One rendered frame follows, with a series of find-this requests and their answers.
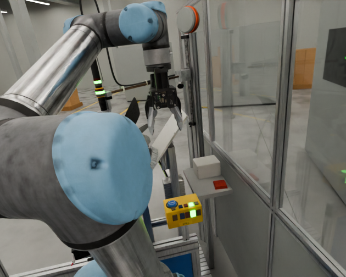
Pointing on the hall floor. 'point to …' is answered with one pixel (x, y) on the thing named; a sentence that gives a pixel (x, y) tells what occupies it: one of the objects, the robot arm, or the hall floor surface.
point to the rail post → (196, 264)
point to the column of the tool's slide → (197, 140)
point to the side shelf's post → (208, 233)
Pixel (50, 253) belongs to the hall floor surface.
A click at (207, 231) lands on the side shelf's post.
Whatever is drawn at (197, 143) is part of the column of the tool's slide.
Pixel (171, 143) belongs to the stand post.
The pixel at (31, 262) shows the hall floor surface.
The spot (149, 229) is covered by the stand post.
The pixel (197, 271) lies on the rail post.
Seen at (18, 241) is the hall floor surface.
